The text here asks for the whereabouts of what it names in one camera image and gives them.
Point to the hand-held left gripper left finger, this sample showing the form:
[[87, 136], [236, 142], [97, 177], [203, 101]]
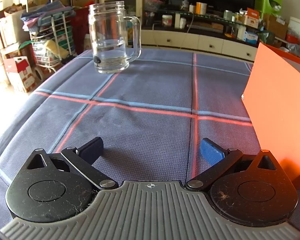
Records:
[[91, 148]]

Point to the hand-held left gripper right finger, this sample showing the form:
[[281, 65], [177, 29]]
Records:
[[211, 152]]

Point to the orange box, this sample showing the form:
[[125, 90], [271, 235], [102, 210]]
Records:
[[277, 100]]

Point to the blue checkered tablecloth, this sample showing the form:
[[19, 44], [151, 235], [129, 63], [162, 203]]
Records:
[[145, 92]]

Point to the red and white cardboard box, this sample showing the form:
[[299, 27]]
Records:
[[21, 73]]

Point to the cream drawer cabinet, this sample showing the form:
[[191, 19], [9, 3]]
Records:
[[200, 43]]

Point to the blue and white carton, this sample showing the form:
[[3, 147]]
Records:
[[251, 37]]

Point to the glass shelf of television stand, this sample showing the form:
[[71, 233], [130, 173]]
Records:
[[207, 17]]

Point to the white lidded jar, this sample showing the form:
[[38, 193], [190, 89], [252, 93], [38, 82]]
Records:
[[167, 20]]

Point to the orange and white carton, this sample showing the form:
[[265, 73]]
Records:
[[252, 17]]

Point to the brown cardboard box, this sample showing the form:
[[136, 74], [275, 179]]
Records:
[[277, 26], [11, 28]]

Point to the orange and white canister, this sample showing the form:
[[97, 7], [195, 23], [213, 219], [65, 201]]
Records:
[[201, 8]]

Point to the white glass-door cabinet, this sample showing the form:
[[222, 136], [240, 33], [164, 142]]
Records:
[[135, 3]]

